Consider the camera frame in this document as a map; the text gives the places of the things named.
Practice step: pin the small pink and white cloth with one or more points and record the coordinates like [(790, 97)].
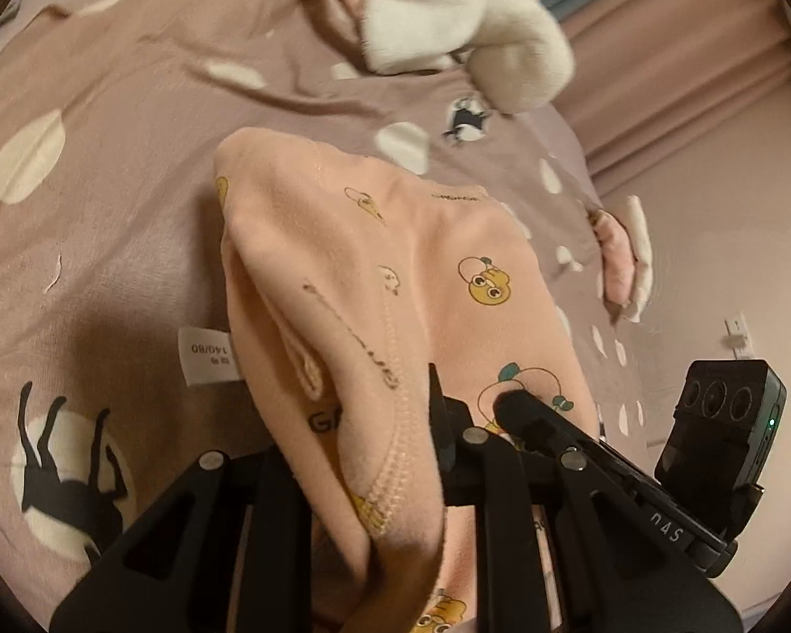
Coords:
[(619, 257)]

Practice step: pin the pink curtain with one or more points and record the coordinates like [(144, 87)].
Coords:
[(666, 79)]

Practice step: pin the white fleece garment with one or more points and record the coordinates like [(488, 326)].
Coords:
[(448, 6)]

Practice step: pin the mauve dotted cat print blanket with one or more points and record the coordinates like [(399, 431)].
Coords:
[(138, 178)]

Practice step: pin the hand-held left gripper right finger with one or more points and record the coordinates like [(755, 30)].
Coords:
[(451, 448)]

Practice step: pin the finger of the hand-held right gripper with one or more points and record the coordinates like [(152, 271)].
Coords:
[(540, 419)]

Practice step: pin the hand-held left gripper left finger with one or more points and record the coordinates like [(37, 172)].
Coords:
[(263, 508)]

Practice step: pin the peach printed small garment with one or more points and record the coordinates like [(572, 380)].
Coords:
[(402, 224)]

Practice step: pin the white wall socket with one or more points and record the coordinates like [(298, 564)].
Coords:
[(738, 333)]

